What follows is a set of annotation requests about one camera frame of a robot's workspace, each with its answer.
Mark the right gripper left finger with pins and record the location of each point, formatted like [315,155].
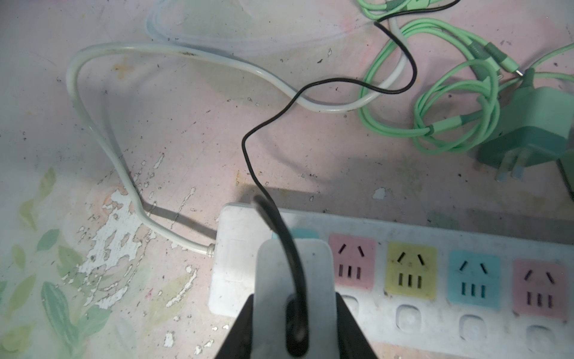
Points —
[238,343]

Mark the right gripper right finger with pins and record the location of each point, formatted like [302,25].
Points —
[352,342]

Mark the white charger with black cable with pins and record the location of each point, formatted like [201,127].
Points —
[295,312]

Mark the white power strip coloured sockets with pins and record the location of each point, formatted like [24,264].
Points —
[479,295]

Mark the green charger plug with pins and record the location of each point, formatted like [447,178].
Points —
[533,129]

